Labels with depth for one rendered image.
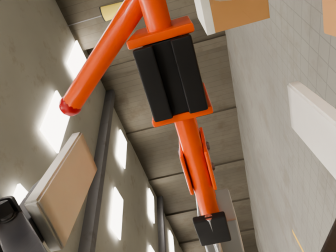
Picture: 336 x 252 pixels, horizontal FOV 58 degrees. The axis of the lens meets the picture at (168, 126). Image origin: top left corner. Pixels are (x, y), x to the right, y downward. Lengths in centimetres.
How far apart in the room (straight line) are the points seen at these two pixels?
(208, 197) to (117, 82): 942
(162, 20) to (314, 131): 16
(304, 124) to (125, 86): 963
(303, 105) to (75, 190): 13
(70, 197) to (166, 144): 1118
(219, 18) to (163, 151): 981
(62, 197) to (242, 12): 194
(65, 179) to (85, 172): 3
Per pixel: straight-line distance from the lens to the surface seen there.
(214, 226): 33
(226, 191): 41
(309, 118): 17
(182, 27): 27
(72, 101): 33
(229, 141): 1167
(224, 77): 989
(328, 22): 55
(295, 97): 18
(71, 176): 18
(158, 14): 28
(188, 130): 30
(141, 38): 27
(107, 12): 817
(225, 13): 203
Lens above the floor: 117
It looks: 7 degrees up
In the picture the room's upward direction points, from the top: 104 degrees counter-clockwise
